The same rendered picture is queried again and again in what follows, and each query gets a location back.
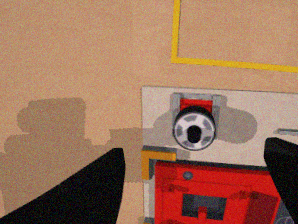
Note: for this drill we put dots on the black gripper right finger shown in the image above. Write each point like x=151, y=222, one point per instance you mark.
x=281, y=158

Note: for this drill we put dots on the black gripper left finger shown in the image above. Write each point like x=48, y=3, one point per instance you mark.
x=91, y=196

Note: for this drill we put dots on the yellow tape outline on table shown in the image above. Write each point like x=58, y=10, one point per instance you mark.
x=223, y=63

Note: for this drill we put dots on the black wheel with grey hub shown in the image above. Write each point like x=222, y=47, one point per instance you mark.
x=194, y=115

